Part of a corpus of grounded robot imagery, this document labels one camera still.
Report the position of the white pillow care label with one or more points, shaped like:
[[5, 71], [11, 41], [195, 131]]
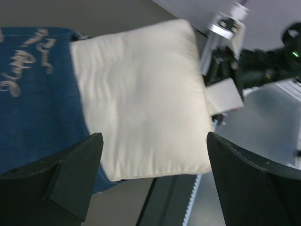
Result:
[[223, 97]]

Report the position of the grey slotted cable duct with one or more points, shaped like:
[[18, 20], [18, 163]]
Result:
[[192, 199]]

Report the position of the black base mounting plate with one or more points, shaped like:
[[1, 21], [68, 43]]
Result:
[[157, 201]]

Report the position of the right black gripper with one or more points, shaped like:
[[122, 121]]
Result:
[[223, 65]]

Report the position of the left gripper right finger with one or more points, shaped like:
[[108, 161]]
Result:
[[253, 190]]

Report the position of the dark blue embroidered pillowcase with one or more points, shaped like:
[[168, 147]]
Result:
[[40, 106]]

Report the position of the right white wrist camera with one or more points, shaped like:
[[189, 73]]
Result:
[[225, 29]]

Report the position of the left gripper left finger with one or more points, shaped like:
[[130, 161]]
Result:
[[54, 191]]

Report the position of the cream pillow with bear print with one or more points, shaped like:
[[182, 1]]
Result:
[[143, 90]]

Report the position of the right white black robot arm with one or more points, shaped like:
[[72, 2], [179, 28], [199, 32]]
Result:
[[255, 68]]

